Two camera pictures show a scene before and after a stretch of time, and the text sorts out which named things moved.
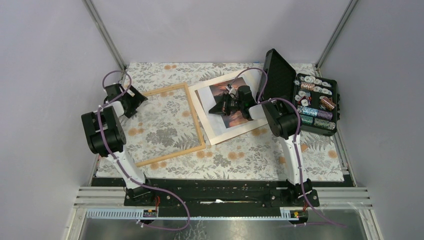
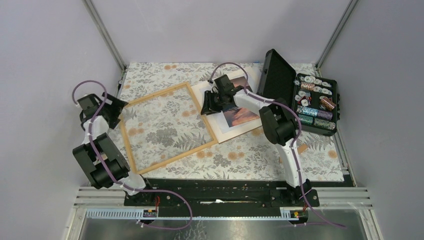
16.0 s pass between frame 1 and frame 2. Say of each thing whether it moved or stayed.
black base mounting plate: stayed
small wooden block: stayed
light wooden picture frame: moved
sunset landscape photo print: moved
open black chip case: stayed
